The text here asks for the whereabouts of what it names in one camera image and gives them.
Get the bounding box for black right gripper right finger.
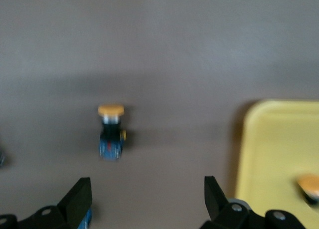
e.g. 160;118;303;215
201;175;253;229

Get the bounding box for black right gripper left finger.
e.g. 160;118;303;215
23;177;93;229

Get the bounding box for yellow mushroom push button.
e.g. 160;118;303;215
296;173;319;205
97;104;128;162

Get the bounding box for yellow plastic tray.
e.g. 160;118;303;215
234;99;319;229

